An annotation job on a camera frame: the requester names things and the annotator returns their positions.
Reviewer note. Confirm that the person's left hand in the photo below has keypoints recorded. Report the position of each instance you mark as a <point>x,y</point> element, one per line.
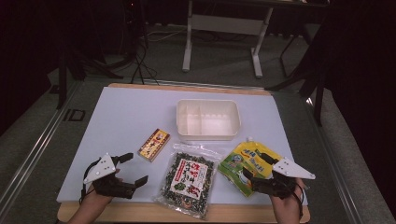
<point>95,199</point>

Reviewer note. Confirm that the black stand with legs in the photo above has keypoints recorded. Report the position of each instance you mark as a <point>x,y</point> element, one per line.
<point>62,77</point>

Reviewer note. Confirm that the black chair frame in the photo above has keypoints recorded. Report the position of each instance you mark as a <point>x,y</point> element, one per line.
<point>317,93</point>

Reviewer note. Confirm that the person's right hand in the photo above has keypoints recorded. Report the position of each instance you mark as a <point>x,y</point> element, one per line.
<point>288,207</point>

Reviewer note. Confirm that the yellow green spout pouch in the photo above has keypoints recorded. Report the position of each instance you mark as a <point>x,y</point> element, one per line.
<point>238,163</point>

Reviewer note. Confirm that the white plastic divided container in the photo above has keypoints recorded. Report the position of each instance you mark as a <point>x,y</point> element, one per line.
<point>218,124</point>

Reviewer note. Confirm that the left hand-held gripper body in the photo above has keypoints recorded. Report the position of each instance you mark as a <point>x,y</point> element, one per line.
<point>100,169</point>

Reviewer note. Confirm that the clear bag of dried seaweed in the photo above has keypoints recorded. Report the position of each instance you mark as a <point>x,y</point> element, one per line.
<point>190,178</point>

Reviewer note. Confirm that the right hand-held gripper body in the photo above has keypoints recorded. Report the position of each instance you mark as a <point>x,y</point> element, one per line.
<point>291,170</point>

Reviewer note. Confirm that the white metal desk frame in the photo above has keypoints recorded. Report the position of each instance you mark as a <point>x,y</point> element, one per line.
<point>224,25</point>

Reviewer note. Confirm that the white table mat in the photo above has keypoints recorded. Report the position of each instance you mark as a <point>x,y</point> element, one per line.
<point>130,124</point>

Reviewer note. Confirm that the small yellow red box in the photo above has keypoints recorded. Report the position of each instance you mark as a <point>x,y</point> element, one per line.
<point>154,145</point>

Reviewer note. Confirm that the metal floor rail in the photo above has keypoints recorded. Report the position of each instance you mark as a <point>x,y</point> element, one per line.
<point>34,152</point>
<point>336,161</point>

